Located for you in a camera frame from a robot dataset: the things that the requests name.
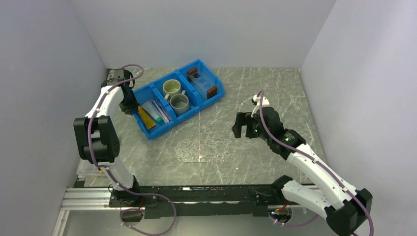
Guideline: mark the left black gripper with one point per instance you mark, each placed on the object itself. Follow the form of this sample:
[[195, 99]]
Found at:
[[128, 109]]

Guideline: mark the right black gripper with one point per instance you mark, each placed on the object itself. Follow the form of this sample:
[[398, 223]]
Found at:
[[243, 118]]

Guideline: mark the clear acrylic toothbrush holder tray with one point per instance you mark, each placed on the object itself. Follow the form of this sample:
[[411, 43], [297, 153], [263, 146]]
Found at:
[[202, 83]]

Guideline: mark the blue three-compartment bin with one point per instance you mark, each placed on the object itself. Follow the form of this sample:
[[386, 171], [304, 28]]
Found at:
[[154, 91]]

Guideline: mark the grey ceramic mug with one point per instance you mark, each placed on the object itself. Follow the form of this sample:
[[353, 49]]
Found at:
[[180, 104]]

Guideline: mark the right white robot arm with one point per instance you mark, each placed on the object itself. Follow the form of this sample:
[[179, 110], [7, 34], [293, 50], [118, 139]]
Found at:
[[343, 206]]

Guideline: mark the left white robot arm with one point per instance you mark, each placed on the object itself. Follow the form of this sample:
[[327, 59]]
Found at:
[[97, 139]]

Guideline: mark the white green-capped toothpaste tube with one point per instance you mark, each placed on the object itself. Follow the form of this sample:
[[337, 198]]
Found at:
[[150, 109]]

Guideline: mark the yellow toothpaste tube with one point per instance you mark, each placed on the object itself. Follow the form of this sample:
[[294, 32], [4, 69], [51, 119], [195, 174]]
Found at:
[[146, 119]]

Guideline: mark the pink toothbrush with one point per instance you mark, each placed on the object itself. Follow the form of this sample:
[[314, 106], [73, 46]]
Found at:
[[163, 110]]

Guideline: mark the cream ceramic mug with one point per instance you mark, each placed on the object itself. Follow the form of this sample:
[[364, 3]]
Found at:
[[170, 88]]

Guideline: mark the clear plastic screw box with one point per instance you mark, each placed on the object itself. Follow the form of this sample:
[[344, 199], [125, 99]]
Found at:
[[86, 169]]

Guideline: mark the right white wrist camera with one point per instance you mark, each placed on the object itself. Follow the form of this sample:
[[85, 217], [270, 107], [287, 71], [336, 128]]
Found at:
[[256, 101]]

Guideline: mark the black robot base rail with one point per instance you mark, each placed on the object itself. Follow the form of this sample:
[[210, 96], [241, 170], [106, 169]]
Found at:
[[195, 200]]

